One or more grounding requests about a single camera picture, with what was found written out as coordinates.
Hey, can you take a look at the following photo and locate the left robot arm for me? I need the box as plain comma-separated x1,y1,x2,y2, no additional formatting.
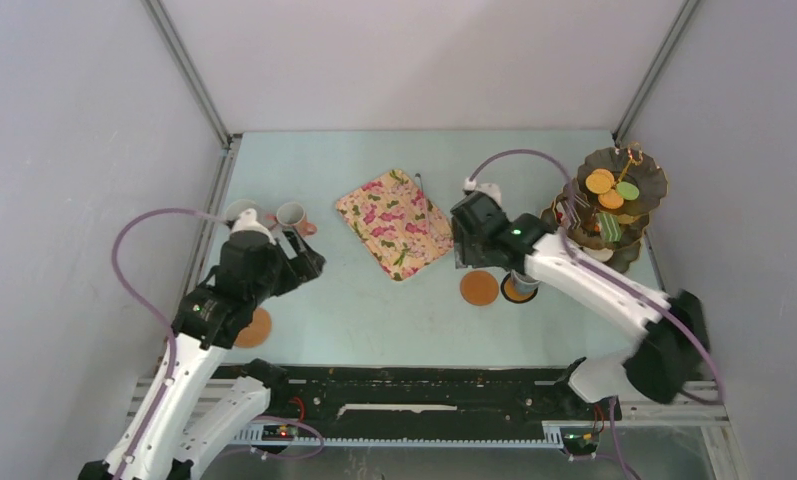
79,229,326,479

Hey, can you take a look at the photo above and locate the green striped cake slice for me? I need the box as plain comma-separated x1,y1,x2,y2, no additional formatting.
595,212,622,243

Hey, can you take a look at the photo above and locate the blue grey mug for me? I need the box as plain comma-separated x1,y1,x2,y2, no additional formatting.
510,271,541,301

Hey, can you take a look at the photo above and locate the orange question mark coaster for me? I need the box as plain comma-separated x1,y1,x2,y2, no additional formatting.
500,273,540,304

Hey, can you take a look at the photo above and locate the green round biscuit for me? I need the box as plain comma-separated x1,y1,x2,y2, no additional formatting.
615,181,640,201

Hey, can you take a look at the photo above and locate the small pink cup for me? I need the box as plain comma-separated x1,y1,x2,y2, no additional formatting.
275,202,318,237

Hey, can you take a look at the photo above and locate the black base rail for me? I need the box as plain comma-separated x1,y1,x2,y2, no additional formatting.
199,362,638,444

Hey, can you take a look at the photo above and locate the floral rectangular tray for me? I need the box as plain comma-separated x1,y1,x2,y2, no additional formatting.
335,169,453,282

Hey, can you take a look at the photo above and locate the wooden round coaster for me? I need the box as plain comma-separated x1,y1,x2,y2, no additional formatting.
459,270,499,306
234,308,273,349

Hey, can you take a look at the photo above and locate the three tier black cake stand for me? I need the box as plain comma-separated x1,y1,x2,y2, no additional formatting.
540,142,669,273

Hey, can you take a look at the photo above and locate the pink mug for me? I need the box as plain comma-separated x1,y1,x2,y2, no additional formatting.
224,199,260,223

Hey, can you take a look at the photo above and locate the orange round biscuit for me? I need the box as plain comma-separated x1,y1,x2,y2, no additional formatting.
598,189,625,210

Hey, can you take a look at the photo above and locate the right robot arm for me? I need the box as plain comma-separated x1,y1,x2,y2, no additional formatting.
451,191,709,418

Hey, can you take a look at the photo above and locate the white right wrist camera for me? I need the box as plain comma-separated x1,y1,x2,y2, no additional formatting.
463,178,503,208

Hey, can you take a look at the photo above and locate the small yellow cookie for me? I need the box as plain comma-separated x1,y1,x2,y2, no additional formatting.
584,169,616,195

